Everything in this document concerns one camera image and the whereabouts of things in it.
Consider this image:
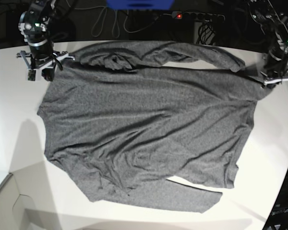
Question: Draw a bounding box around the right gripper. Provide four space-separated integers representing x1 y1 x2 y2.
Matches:
16 50 75 82

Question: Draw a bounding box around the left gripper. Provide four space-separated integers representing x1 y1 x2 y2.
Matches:
260 68 288 90

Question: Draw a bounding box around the grey long-sleeve t-shirt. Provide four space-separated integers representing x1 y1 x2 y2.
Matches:
37 41 270 213

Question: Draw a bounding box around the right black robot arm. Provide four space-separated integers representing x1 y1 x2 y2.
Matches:
16 0 75 81

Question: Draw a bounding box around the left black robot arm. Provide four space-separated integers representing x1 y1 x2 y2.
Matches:
247 0 288 88

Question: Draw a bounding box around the blue plastic panel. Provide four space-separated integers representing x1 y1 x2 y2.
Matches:
106 0 174 10

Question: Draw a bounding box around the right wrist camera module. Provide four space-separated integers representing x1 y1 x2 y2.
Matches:
27 69 36 81

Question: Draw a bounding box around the black power strip red switch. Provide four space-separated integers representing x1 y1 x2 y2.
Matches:
171 11 226 23

